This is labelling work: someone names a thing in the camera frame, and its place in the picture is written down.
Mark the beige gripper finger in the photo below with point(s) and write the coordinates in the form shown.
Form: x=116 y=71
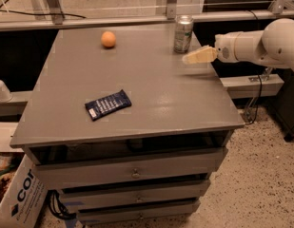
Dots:
x=205 y=54

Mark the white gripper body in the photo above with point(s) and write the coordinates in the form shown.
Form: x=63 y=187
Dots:
x=225 y=48

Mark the green silver 7up can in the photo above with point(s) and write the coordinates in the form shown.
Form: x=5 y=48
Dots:
x=183 y=33

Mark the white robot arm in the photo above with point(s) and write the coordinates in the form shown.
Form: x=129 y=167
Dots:
x=271 y=47

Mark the dark blue snack packet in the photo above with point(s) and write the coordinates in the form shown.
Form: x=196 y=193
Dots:
x=102 y=107

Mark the orange fruit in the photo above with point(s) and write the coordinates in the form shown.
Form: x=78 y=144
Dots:
x=108 y=39

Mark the grey drawer cabinet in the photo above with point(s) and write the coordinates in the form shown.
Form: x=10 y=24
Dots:
x=149 y=160

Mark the white plastic bottle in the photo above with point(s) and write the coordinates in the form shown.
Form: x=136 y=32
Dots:
x=5 y=94

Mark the white cardboard box with print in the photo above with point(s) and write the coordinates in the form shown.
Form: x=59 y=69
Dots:
x=21 y=205

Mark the metal frame rail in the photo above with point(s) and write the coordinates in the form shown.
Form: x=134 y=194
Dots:
x=217 y=16

